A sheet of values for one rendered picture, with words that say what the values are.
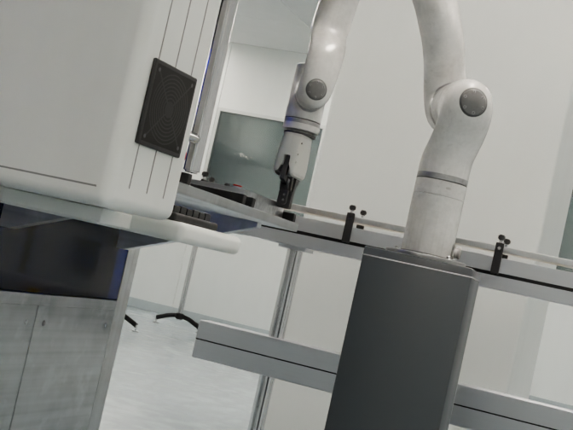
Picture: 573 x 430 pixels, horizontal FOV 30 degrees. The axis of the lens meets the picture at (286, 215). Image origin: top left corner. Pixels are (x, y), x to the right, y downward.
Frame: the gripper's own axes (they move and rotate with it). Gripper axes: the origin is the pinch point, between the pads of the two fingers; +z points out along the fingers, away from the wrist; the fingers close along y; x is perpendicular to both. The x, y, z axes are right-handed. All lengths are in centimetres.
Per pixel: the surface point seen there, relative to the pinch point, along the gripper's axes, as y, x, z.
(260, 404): -86, -24, 58
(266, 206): 5.8, -1.9, 2.6
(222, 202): 37.6, 0.8, 5.4
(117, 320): -9, -39, 37
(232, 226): 0.5, -11.0, 8.6
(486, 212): -144, 23, -19
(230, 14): 87, 16, -20
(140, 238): 0.5, -33.4, 16.0
